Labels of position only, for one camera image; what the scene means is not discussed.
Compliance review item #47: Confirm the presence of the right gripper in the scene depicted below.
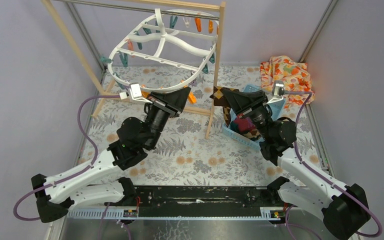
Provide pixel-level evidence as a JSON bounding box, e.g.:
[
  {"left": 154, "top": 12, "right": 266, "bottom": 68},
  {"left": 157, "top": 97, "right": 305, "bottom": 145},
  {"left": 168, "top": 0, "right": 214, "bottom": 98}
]
[{"left": 222, "top": 88, "right": 273, "bottom": 141}]

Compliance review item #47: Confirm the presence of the brown yellow argyle sock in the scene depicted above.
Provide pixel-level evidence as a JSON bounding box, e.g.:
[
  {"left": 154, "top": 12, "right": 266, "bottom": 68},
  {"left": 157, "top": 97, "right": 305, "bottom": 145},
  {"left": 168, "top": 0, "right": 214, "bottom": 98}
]
[{"left": 210, "top": 86, "right": 239, "bottom": 126}]

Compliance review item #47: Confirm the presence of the light blue plastic basket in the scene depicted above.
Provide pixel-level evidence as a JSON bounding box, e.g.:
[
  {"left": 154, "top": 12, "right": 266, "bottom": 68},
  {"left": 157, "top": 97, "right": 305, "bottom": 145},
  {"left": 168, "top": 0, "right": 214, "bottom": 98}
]
[{"left": 220, "top": 87, "right": 296, "bottom": 156}]

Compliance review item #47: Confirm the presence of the white round clip hanger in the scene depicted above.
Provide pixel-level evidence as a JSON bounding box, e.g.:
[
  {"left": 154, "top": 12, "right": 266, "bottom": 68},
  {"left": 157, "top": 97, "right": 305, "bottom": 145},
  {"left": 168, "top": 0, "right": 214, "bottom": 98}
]
[{"left": 103, "top": 8, "right": 221, "bottom": 93}]

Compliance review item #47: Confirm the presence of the wooden drying rack frame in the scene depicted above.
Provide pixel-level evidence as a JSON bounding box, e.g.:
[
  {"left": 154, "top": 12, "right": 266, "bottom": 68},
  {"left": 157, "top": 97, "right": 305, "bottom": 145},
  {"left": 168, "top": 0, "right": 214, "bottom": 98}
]
[{"left": 40, "top": 0, "right": 227, "bottom": 140}]

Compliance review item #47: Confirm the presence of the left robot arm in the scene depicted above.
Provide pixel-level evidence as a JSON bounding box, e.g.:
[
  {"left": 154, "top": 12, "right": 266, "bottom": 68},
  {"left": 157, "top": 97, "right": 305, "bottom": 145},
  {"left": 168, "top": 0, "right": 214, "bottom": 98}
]
[{"left": 31, "top": 87, "right": 191, "bottom": 223}]

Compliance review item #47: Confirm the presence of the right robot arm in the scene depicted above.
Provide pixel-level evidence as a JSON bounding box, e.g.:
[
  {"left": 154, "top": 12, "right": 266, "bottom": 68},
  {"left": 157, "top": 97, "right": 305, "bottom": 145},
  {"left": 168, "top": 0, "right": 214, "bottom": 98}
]
[{"left": 221, "top": 89, "right": 371, "bottom": 240}]

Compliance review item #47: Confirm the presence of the cream orange argyle sock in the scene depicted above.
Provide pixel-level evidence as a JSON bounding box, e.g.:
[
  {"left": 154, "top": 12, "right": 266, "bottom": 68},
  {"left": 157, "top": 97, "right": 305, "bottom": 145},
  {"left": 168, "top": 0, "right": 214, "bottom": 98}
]
[{"left": 235, "top": 127, "right": 264, "bottom": 142}]

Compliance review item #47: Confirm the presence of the floral patterned table mat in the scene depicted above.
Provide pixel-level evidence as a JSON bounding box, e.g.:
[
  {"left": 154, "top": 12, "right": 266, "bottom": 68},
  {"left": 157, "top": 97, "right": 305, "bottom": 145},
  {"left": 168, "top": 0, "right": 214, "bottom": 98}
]
[{"left": 75, "top": 65, "right": 327, "bottom": 187}]

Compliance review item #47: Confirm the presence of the floral orange cloth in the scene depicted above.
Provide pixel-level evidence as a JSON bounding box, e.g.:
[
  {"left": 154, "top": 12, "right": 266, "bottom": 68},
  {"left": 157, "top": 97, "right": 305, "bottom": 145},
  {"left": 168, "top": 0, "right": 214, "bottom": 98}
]
[{"left": 259, "top": 55, "right": 315, "bottom": 104}]

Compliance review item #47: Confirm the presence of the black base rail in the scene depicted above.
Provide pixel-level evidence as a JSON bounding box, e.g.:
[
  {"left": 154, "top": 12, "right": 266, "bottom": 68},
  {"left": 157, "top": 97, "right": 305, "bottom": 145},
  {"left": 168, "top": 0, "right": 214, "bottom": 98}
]
[{"left": 112, "top": 184, "right": 302, "bottom": 220}]

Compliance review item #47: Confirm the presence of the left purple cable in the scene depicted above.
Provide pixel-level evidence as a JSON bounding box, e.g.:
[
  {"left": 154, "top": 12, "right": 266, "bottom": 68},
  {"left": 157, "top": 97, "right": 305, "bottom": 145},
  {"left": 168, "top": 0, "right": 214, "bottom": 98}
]
[{"left": 13, "top": 94, "right": 127, "bottom": 222}]

